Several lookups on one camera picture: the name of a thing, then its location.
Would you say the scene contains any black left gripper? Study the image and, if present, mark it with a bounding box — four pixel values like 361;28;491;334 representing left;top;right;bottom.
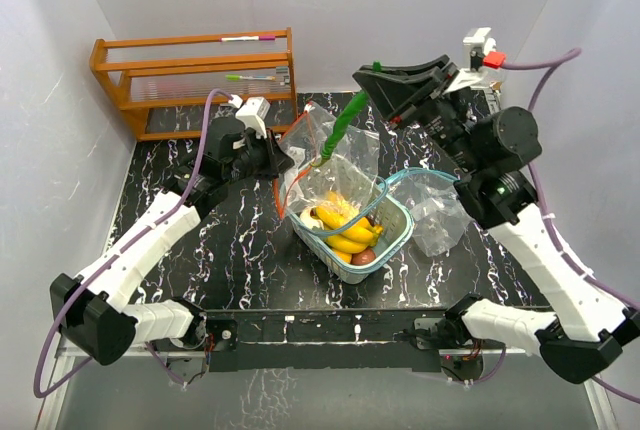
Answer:
224;128;295;185

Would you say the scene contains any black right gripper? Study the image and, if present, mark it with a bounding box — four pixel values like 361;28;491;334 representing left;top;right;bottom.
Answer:
355;57;484;174

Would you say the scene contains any clear bag orange zipper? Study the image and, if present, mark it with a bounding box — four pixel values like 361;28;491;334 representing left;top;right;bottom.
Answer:
274;101;381;218

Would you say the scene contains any green chili pepper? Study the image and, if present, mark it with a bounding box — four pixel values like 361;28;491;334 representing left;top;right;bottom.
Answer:
311;91;368;168

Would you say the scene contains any yellow banana bunch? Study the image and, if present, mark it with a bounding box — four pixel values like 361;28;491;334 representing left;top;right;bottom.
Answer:
312;190;385;265

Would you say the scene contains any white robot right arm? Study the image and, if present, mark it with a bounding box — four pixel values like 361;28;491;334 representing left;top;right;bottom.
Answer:
354;51;639;384

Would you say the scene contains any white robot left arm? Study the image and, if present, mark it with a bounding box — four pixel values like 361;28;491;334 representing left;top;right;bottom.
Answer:
50;117;294;365

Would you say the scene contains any clear bag blue zipper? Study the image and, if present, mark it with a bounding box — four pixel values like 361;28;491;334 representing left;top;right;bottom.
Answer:
369;167;476;257

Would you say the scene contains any white garlic bulb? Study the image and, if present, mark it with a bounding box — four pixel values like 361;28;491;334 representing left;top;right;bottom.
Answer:
299;207;325;234

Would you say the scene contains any small grey box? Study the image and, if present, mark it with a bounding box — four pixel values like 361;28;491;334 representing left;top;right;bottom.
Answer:
275;66;291;86

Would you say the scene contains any green pen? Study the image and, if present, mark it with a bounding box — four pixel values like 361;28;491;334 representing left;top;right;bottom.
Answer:
225;74;277;82

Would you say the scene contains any light green plastic basket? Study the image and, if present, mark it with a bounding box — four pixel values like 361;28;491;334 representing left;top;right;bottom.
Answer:
286;177;413;284

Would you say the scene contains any brown passion fruit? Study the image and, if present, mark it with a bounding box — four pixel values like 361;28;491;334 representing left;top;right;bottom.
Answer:
351;248;376;266

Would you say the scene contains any pink white pen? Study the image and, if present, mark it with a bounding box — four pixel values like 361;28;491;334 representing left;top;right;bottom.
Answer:
220;34;277;43

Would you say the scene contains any orange wooden shelf rack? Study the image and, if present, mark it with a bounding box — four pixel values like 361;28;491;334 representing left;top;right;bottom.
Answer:
89;27;299;142

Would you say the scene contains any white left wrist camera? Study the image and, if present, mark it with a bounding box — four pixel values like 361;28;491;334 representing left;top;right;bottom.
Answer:
235;97;270;138

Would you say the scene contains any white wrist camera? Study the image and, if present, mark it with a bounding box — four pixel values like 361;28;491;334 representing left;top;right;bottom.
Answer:
235;97;270;138
463;27;506;73

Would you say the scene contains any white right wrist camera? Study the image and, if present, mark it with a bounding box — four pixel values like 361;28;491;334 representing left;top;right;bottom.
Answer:
463;27;506;73

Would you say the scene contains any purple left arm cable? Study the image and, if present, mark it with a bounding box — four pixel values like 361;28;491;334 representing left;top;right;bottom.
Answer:
32;88;241;399

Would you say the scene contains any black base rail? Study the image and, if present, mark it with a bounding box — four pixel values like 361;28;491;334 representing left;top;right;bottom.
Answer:
207;309;454;373

